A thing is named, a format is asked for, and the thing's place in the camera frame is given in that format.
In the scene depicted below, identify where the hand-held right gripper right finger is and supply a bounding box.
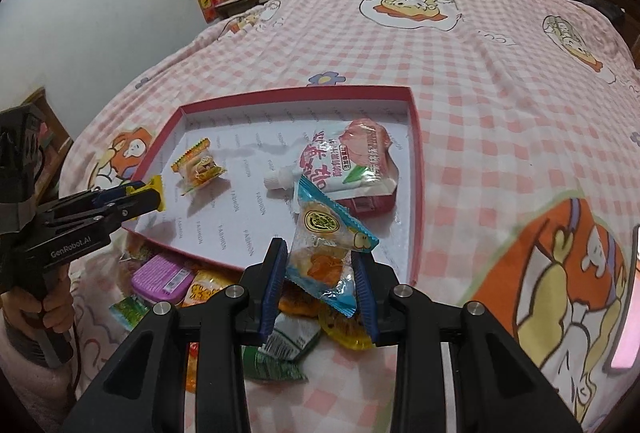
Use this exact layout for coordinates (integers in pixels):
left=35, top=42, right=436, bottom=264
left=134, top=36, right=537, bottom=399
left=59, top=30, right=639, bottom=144
left=350, top=253, right=583, bottom=433

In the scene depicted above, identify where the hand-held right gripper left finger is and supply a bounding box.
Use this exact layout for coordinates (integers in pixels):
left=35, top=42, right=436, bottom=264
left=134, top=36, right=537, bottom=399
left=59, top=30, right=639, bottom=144
left=60, top=238, right=290, bottom=433

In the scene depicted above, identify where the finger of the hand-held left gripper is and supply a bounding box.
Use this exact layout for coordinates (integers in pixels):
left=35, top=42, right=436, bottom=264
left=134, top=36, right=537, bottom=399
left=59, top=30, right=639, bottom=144
left=45, top=189, right=166, bottom=231
left=55, top=183, right=146, bottom=214

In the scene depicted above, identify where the small yellow snack packet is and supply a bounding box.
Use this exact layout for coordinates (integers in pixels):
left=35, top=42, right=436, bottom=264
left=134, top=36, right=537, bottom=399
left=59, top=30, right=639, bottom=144
left=125, top=175, right=166, bottom=212

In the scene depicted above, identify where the bright green snack packet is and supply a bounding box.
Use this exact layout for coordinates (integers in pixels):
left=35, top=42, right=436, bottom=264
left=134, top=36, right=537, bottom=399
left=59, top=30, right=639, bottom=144
left=262, top=313, right=323, bottom=362

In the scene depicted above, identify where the blue triangular snack packet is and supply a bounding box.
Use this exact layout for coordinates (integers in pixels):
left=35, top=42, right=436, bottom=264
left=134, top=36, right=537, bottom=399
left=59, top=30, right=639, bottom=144
left=286, top=175, right=380, bottom=318

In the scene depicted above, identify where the green yellow snack packet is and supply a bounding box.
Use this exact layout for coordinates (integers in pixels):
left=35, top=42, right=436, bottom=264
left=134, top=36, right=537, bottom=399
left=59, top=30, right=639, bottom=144
left=109, top=297, right=151, bottom=331

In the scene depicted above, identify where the red cardboard box tray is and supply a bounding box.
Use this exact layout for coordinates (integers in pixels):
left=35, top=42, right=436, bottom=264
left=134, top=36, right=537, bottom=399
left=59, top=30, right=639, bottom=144
left=121, top=85, right=425, bottom=286

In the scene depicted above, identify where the person's left hand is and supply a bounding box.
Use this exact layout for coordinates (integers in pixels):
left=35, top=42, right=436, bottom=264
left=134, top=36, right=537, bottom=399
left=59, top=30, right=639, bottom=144
left=5, top=280, right=76, bottom=339

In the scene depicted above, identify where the small green packet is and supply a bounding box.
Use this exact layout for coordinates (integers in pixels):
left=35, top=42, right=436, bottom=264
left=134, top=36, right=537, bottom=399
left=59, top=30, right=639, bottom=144
left=120, top=245, right=156, bottom=264

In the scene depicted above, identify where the yellow burger candy packet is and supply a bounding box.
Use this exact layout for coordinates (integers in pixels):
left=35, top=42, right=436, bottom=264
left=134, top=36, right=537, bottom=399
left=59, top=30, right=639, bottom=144
left=171, top=139, right=227, bottom=196

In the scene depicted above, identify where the orange snack packet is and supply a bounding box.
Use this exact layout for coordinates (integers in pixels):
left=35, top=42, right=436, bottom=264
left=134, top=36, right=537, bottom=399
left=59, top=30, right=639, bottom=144
left=181, top=269, right=241, bottom=309

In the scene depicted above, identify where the purple plastic box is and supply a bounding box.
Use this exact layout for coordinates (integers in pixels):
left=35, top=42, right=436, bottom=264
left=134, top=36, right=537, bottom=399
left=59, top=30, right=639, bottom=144
left=131, top=254, right=193, bottom=301

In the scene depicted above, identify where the wooden side cabinet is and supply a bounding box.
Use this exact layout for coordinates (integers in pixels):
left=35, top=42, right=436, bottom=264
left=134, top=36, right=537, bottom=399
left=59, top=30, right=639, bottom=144
left=22, top=88, right=73, bottom=198

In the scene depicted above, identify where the pink drink pouch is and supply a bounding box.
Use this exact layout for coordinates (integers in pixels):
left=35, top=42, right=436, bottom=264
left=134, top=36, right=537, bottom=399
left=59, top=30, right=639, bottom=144
left=264, top=119, right=400, bottom=201

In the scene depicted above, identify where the pink checkered blanket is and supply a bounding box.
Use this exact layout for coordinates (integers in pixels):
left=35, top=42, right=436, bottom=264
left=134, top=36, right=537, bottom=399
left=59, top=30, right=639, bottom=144
left=60, top=0, right=640, bottom=433

